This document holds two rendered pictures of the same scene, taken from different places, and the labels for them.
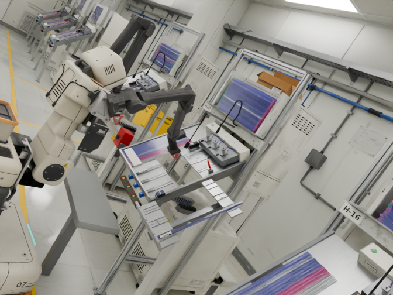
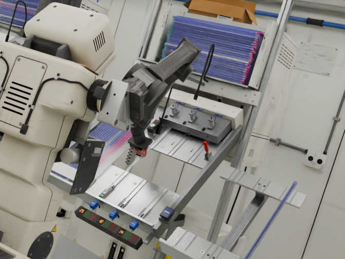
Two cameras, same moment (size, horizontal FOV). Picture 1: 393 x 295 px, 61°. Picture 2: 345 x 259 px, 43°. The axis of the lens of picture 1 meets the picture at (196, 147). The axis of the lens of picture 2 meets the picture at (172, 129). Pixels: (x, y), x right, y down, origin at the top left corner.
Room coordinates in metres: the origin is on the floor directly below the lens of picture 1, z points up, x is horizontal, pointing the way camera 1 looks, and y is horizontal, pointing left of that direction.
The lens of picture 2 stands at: (0.36, 0.72, 1.22)
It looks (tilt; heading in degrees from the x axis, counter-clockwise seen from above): 4 degrees down; 339
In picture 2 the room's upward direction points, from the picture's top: 17 degrees clockwise
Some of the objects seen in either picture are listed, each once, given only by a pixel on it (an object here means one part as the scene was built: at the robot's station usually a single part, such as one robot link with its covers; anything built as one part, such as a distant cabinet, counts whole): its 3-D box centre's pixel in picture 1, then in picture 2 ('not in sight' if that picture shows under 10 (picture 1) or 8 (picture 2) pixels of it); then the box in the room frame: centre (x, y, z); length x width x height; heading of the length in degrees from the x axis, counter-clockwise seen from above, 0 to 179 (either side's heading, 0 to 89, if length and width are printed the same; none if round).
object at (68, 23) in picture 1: (76, 32); not in sight; (7.39, 3.63, 0.95); 1.37 x 0.82 x 1.90; 129
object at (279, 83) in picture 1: (283, 85); (232, 10); (2.74, -0.32, 1.82); 0.68 x 0.30 x 0.20; 39
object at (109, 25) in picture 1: (90, 46); not in sight; (6.26, 2.72, 0.95); 1.36 x 0.82 x 1.90; 129
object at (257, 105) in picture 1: (248, 106); (211, 50); (2.47, -0.16, 1.52); 0.51 x 0.13 x 0.27; 39
